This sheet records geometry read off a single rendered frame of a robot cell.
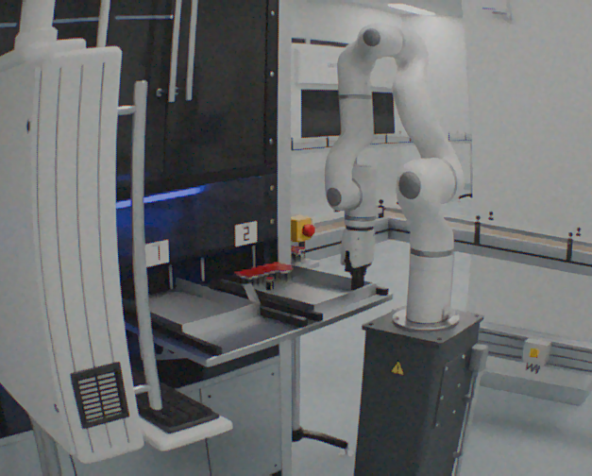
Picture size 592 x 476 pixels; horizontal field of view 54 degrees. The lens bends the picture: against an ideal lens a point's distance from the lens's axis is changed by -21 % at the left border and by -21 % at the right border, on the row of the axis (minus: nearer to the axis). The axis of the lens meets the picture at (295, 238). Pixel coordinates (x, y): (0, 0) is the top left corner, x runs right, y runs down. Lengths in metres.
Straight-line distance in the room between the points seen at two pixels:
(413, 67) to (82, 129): 1.00
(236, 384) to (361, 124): 0.90
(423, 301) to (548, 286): 1.53
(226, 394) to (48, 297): 1.20
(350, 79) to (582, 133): 1.51
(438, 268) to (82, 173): 1.00
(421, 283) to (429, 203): 0.22
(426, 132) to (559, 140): 1.45
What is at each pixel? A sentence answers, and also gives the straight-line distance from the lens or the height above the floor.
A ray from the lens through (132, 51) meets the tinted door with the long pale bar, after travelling 1.80.
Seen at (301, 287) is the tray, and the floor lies 0.88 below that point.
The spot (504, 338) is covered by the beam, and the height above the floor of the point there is 0.52.
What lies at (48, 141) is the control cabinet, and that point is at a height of 1.40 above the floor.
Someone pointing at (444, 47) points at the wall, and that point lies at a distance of 10.87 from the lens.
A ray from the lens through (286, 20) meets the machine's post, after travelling 2.20.
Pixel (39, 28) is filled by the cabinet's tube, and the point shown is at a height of 1.62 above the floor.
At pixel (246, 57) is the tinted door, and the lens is 2.08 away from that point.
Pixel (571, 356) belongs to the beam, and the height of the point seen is 0.50.
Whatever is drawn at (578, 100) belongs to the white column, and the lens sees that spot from 3.06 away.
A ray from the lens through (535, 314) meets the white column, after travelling 3.28.
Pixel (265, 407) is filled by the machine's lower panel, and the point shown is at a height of 0.42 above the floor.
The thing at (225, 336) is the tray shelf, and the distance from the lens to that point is 1.67.
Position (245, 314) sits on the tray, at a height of 0.89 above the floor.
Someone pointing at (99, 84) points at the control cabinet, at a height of 1.48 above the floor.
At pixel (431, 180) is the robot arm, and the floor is 1.24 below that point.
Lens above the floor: 1.45
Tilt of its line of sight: 12 degrees down
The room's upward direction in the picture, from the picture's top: straight up
